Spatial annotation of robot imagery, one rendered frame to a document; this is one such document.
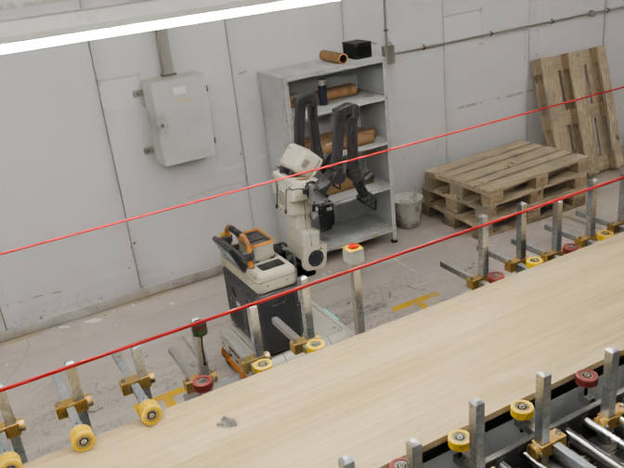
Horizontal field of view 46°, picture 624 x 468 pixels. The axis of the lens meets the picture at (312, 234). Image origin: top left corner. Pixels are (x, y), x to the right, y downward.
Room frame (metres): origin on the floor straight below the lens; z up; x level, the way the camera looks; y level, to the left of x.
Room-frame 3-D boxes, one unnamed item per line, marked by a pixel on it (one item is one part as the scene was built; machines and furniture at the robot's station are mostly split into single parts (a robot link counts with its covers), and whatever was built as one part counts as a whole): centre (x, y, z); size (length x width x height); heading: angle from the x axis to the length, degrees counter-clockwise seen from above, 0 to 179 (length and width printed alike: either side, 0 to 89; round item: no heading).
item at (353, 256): (2.92, -0.17, 1.18); 0.07 x 0.07 x 0.08; 27
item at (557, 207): (3.47, -1.28, 0.87); 0.04 x 0.04 x 0.48; 27
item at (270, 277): (3.87, 0.31, 0.59); 0.55 x 0.34 x 0.83; 27
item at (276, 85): (5.63, -0.21, 0.78); 0.90 x 0.45 x 1.55; 117
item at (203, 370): (2.58, 0.51, 0.90); 0.04 x 0.04 x 0.48; 27
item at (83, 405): (2.34, 0.97, 0.95); 0.14 x 0.06 x 0.05; 117
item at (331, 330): (3.92, 0.23, 0.16); 0.67 x 0.64 x 0.25; 117
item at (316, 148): (4.31, -0.08, 1.40); 0.11 x 0.06 x 0.43; 27
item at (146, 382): (2.45, 0.75, 0.95); 0.14 x 0.06 x 0.05; 117
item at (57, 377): (2.36, 1.00, 0.95); 0.50 x 0.04 x 0.04; 27
